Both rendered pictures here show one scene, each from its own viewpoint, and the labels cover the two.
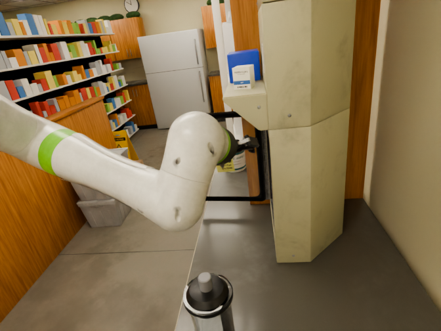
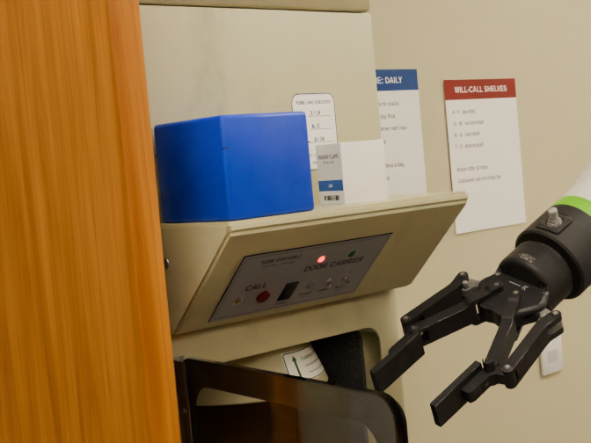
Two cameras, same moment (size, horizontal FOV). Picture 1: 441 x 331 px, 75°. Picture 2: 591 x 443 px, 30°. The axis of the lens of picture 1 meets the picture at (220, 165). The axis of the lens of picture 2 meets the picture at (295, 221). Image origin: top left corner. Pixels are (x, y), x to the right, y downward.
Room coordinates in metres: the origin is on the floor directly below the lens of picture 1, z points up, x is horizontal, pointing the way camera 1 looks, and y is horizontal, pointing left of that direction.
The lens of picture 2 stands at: (1.74, 0.54, 1.55)
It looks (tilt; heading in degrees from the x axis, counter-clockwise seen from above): 3 degrees down; 219
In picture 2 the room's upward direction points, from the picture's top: 5 degrees counter-clockwise
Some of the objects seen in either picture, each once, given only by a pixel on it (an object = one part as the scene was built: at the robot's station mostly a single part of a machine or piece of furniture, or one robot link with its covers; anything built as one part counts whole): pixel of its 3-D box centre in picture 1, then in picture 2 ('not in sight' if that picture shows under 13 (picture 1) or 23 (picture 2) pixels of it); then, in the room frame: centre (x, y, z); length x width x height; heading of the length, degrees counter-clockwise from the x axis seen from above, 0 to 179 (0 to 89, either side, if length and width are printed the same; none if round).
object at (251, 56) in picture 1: (244, 66); (234, 167); (1.00, -0.13, 1.56); 0.10 x 0.10 x 0.09; 81
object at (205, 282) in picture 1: (206, 287); not in sight; (0.45, 0.07, 1.18); 0.09 x 0.09 x 0.07
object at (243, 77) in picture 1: (243, 77); (351, 172); (0.85, -0.10, 1.54); 0.05 x 0.05 x 0.06; 67
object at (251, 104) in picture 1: (246, 100); (323, 257); (0.90, -0.11, 1.46); 0.32 x 0.11 x 0.10; 171
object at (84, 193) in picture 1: (103, 173); not in sight; (2.78, 1.24, 0.49); 0.60 x 0.42 x 0.33; 171
